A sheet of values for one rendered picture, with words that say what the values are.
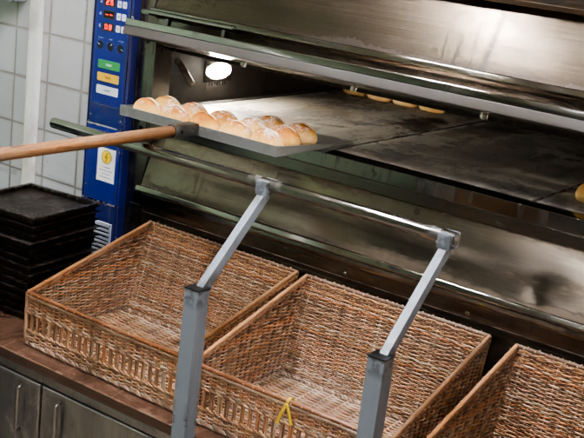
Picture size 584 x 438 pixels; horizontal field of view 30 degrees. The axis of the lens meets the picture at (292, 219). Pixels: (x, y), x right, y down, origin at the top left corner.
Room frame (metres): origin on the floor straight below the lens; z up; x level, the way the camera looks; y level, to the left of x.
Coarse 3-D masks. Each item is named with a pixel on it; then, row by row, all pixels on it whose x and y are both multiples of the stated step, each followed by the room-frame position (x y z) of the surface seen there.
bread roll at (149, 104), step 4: (140, 100) 2.99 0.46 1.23; (144, 100) 2.98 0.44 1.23; (148, 100) 2.98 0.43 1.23; (152, 100) 2.98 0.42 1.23; (136, 104) 2.99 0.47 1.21; (140, 104) 2.98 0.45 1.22; (144, 104) 2.97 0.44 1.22; (148, 104) 2.97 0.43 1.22; (152, 104) 2.97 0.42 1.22; (156, 104) 2.97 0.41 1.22; (136, 108) 2.98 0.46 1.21; (140, 108) 2.97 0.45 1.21; (144, 108) 2.96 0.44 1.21; (148, 108) 2.96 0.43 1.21; (152, 108) 2.96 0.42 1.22; (156, 108) 2.96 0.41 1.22; (160, 108) 2.97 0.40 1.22; (152, 112) 2.96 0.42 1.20; (156, 112) 2.96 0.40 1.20
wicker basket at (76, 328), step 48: (144, 240) 3.08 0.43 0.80; (192, 240) 2.99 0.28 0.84; (48, 288) 2.77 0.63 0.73; (96, 288) 2.93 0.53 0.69; (144, 288) 3.03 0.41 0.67; (240, 288) 2.87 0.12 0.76; (48, 336) 2.67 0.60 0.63; (96, 336) 2.57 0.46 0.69; (144, 336) 2.85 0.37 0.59; (144, 384) 2.47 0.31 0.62
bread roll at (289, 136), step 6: (276, 126) 2.83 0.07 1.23; (282, 126) 2.82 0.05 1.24; (288, 126) 2.82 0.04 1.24; (282, 132) 2.80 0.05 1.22; (288, 132) 2.80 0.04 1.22; (294, 132) 2.80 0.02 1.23; (282, 138) 2.79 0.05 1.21; (288, 138) 2.79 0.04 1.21; (294, 138) 2.79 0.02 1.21; (300, 138) 2.81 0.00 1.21; (288, 144) 2.79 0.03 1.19; (294, 144) 2.79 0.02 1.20
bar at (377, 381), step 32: (64, 128) 2.83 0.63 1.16; (192, 160) 2.58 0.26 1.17; (256, 192) 2.46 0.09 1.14; (288, 192) 2.42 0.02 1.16; (384, 224) 2.28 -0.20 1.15; (416, 224) 2.24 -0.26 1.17; (224, 256) 2.35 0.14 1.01; (192, 288) 2.28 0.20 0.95; (416, 288) 2.13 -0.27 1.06; (192, 320) 2.27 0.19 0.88; (192, 352) 2.26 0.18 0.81; (384, 352) 2.03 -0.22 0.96; (192, 384) 2.27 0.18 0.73; (384, 384) 2.01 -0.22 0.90; (192, 416) 2.28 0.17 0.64; (384, 416) 2.02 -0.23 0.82
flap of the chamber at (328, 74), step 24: (192, 48) 2.89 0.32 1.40; (216, 48) 2.85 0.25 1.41; (288, 72) 2.94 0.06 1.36; (312, 72) 2.68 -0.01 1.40; (336, 72) 2.64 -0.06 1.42; (408, 96) 2.62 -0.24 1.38; (432, 96) 2.49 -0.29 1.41; (456, 96) 2.46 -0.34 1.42; (528, 120) 2.36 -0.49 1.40; (552, 120) 2.33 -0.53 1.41; (576, 120) 2.30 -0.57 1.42
